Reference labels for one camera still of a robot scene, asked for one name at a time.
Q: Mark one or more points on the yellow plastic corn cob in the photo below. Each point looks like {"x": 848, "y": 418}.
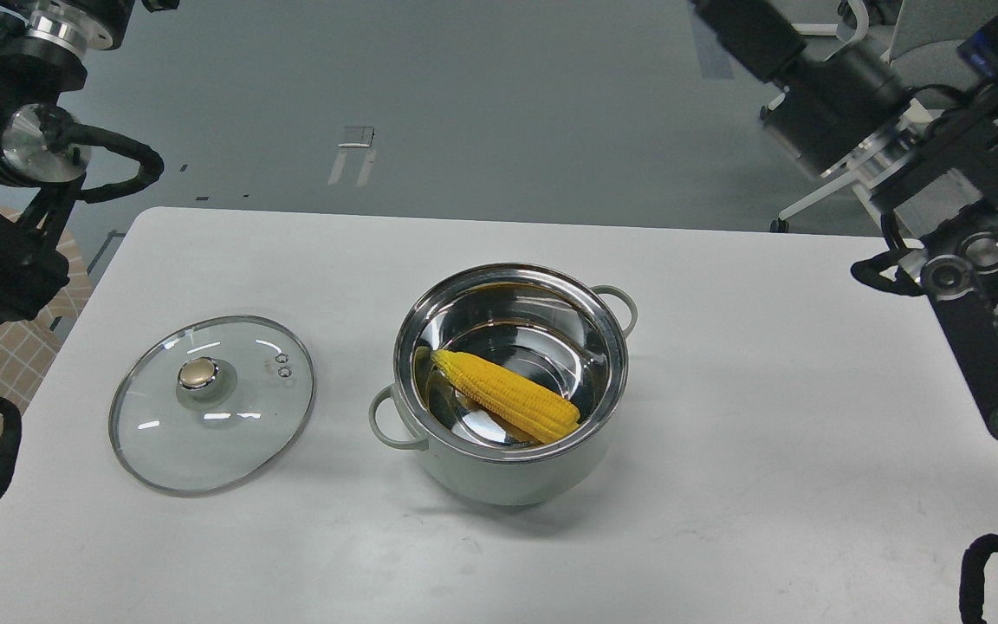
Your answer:
{"x": 540, "y": 414}

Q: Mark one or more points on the glass pot lid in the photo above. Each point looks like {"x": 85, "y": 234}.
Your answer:
{"x": 207, "y": 407}

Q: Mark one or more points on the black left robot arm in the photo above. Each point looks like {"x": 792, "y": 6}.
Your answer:
{"x": 49, "y": 161}

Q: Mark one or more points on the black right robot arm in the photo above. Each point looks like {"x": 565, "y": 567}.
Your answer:
{"x": 959, "y": 278}

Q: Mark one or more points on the pale green cooking pot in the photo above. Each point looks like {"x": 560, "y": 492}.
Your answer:
{"x": 536, "y": 323}

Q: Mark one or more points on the grey white office chair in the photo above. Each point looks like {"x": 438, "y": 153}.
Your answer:
{"x": 917, "y": 134}

